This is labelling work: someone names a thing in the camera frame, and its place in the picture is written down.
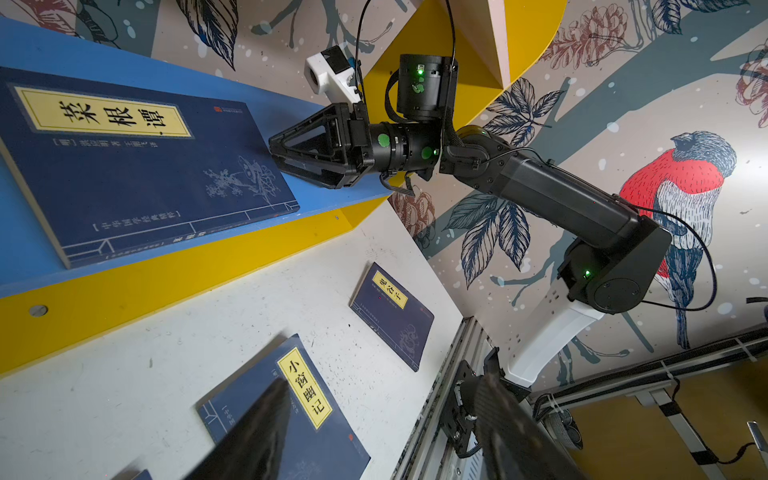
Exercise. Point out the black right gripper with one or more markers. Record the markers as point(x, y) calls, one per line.
point(314, 151)

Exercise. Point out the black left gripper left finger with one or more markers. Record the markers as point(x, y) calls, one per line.
point(253, 448)

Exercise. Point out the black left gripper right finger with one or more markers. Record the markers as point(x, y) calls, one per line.
point(513, 446)

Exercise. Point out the navy book yellow label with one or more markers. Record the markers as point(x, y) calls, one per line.
point(142, 475)

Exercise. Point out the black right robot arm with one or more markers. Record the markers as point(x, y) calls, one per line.
point(616, 249)

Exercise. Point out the yellow blue pink bookshelf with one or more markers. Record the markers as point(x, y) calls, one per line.
point(243, 51)

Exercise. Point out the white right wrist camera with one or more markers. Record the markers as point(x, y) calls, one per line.
point(330, 74)

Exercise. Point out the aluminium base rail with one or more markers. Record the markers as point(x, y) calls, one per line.
point(441, 442)

